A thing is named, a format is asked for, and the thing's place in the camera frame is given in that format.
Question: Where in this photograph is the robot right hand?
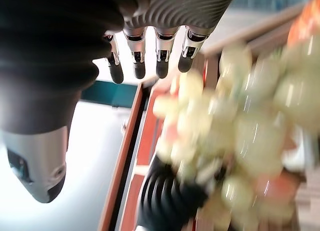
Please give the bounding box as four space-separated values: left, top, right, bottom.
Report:
0 0 238 204

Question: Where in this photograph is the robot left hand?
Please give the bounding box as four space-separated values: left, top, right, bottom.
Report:
136 153 210 231

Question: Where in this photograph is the green grape bunch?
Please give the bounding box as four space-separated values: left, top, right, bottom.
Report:
152 35 320 231

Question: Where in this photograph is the teal panel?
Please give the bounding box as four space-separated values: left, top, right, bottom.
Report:
81 80 141 109

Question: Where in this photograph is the pink-red peach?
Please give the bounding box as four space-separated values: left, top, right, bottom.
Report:
253 169 302 209

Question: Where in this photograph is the orange fruit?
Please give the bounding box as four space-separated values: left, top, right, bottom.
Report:
286 0 320 48

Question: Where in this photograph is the beige wooden rail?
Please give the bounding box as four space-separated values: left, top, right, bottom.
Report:
201 0 310 57

